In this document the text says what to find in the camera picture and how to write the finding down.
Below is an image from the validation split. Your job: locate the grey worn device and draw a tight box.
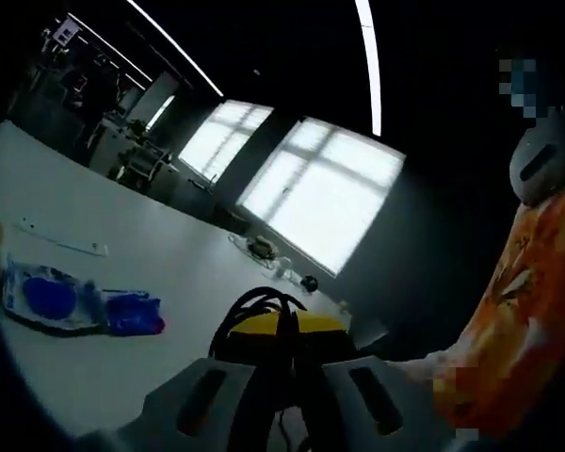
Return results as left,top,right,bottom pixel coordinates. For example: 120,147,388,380
507,106,565,209

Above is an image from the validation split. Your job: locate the small bright window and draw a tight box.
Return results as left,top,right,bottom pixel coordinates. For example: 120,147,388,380
175,98,275,186

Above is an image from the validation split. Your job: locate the ceiling light strip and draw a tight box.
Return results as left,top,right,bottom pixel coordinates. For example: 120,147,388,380
354,0,383,138
125,0,226,99

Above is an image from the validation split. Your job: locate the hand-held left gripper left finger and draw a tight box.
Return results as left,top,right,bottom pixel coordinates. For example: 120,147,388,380
142,313,284,452

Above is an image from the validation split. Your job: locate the large bright window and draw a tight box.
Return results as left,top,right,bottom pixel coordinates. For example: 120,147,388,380
236,116,407,278

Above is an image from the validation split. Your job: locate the white round table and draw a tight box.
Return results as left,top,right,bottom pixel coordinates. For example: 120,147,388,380
0,120,388,440

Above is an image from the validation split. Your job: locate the person's white orange-print shirt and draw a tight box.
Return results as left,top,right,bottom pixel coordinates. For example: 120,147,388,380
444,177,565,430

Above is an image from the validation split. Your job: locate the white packet with blue disc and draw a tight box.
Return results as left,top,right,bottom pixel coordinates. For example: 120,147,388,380
1,260,105,334

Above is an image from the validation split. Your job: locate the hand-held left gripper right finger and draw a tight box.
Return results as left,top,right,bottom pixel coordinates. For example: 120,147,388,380
289,312,407,452

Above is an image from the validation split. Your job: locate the white table cable slot cover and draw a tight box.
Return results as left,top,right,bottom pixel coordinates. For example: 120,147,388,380
10,215,111,259

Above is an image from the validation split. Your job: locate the white power strip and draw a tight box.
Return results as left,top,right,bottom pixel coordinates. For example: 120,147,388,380
244,234,278,259

